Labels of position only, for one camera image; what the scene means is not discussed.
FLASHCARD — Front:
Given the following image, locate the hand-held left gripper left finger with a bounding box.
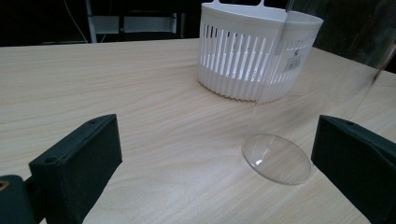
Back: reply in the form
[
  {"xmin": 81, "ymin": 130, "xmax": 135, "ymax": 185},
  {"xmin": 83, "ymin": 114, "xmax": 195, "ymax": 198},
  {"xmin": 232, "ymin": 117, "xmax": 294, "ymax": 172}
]
[{"xmin": 28, "ymin": 113, "xmax": 123, "ymax": 224}]

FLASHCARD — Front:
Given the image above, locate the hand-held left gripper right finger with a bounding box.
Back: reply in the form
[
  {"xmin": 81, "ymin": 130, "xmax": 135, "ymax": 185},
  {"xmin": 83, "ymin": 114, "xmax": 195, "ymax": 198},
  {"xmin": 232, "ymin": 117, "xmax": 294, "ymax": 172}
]
[{"xmin": 310, "ymin": 114, "xmax": 396, "ymax": 224}]

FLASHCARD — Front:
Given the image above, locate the clear glass cup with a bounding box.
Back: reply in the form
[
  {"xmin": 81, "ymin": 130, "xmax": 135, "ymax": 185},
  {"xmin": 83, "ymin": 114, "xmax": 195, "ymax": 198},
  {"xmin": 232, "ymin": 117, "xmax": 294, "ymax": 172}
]
[{"xmin": 241, "ymin": 0, "xmax": 396, "ymax": 187}]

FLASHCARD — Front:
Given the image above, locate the white slotted plastic basket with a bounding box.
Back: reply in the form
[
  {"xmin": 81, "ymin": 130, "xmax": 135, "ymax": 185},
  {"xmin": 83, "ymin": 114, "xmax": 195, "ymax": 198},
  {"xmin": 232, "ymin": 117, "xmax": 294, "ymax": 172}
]
[{"xmin": 196, "ymin": 0, "xmax": 324, "ymax": 104}]

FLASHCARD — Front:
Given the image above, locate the grey metal chair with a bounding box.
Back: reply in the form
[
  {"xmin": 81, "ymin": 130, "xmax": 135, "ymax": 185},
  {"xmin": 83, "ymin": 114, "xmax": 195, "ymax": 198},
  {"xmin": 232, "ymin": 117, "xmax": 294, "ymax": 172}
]
[{"xmin": 84, "ymin": 0, "xmax": 188, "ymax": 44}]

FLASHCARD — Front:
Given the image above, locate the white cable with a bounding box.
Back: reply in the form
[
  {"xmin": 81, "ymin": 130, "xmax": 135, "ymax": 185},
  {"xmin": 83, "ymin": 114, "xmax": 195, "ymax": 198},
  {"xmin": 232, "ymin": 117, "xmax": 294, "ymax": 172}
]
[{"xmin": 63, "ymin": 0, "xmax": 90, "ymax": 44}]

